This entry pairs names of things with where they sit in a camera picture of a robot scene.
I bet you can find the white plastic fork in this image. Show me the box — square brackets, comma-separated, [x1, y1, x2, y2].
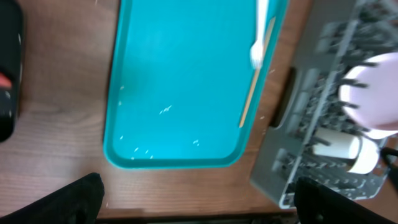
[250, 0, 269, 69]

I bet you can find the teal plastic serving tray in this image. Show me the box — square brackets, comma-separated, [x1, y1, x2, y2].
[103, 0, 289, 169]

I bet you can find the grey plastic dishwasher rack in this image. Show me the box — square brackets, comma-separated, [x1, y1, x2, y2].
[251, 1, 397, 209]

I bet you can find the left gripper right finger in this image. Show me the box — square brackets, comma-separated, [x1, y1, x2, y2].
[294, 177, 394, 224]

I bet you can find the white bowl with rice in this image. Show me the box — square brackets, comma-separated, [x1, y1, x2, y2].
[338, 52, 397, 131]

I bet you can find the white bowl with peanuts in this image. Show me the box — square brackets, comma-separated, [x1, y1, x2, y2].
[348, 137, 379, 174]

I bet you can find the wooden chopstick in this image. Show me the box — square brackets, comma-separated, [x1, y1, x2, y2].
[239, 17, 276, 128]

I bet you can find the orange carrot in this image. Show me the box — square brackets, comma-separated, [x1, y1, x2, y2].
[0, 73, 12, 90]

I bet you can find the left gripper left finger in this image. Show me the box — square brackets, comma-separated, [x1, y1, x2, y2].
[1, 172, 104, 224]

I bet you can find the white paper cup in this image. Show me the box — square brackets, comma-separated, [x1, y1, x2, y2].
[313, 128, 361, 159]

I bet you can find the black rectangular waste tray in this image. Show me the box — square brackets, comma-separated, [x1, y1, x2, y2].
[1, 0, 24, 142]

